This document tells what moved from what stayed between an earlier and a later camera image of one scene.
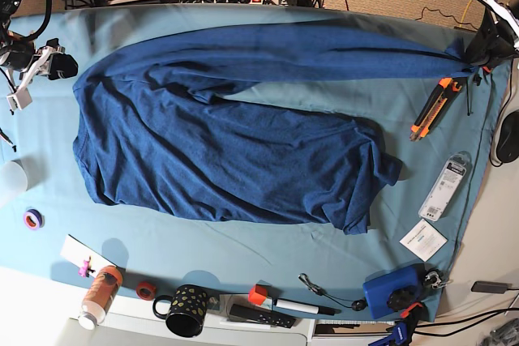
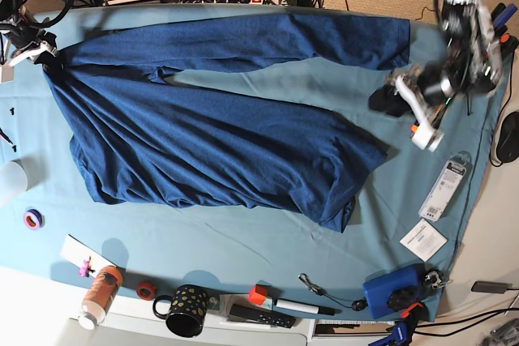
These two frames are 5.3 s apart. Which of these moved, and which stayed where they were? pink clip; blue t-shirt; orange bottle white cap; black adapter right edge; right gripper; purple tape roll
Moved: blue t-shirt; right gripper
Stayed: black adapter right edge; purple tape roll; orange bottle white cap; pink clip
